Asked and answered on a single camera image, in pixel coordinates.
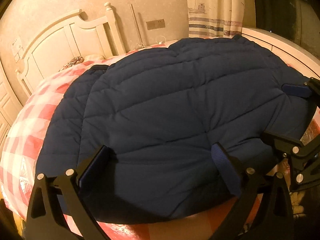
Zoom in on navy blue quilted jacket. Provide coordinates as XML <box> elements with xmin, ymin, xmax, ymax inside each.
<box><xmin>35</xmin><ymin>35</ymin><xmax>316</xmax><ymax>224</ymax></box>

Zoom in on white window sill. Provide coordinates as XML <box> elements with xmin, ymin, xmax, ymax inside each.
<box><xmin>242</xmin><ymin>27</ymin><xmax>319</xmax><ymax>79</ymax></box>

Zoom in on red white checkered bedsheet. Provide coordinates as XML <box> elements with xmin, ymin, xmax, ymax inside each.
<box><xmin>0</xmin><ymin>39</ymin><xmax>320</xmax><ymax>240</ymax></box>

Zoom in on dark window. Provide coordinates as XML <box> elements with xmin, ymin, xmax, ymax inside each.
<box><xmin>254</xmin><ymin>0</ymin><xmax>319</xmax><ymax>58</ymax></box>

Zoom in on nautical print striped curtain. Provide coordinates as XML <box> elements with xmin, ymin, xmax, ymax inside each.
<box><xmin>187</xmin><ymin>0</ymin><xmax>245</xmax><ymax>38</ymax></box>

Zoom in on patterned colourful pillow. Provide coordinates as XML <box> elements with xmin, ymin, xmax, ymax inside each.
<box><xmin>59</xmin><ymin>56</ymin><xmax>84</xmax><ymax>71</ymax></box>

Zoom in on cream floral pillow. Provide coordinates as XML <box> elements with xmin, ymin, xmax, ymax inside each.
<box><xmin>84</xmin><ymin>54</ymin><xmax>105</xmax><ymax>61</ymax></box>

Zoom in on white lamp with pole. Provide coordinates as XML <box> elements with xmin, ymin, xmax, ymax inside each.
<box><xmin>130</xmin><ymin>4</ymin><xmax>146</xmax><ymax>49</ymax></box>

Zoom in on white wooden headboard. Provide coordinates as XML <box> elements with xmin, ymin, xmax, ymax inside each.
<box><xmin>15</xmin><ymin>2</ymin><xmax>126</xmax><ymax>96</ymax></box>

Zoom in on white charger with cable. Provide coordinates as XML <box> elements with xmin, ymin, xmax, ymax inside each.
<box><xmin>156</xmin><ymin>35</ymin><xmax>167</xmax><ymax>45</ymax></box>

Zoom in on grey wall socket panel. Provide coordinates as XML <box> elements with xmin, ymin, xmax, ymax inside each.
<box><xmin>146</xmin><ymin>19</ymin><xmax>165</xmax><ymax>30</ymax></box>

